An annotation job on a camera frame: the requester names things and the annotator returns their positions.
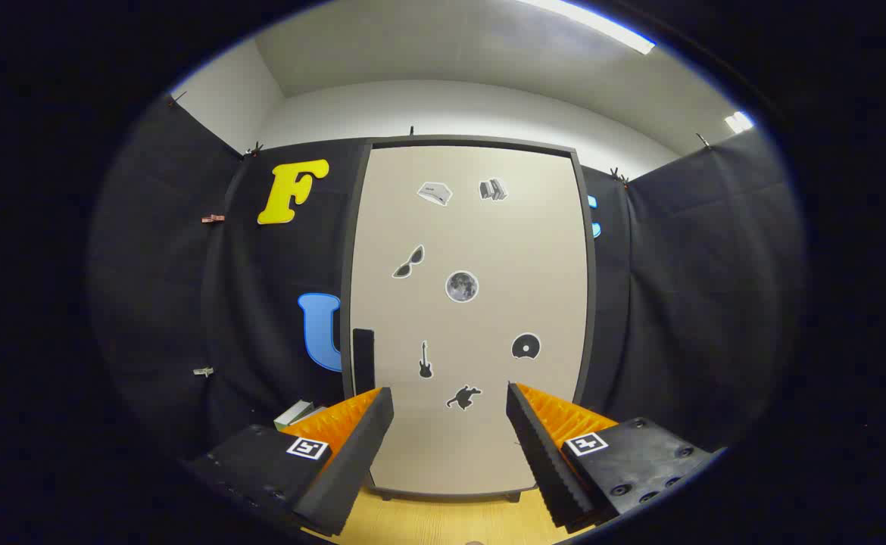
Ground grey cabinet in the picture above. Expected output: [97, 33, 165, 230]
[341, 135, 597, 502]

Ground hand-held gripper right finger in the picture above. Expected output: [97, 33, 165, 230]
[505, 381, 716, 534]

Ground green book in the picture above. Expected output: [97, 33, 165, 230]
[274, 400, 326, 431]

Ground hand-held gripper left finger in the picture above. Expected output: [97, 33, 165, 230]
[184, 387, 395, 538]

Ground long ceiling light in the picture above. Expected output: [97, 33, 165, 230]
[519, 0, 656, 55]

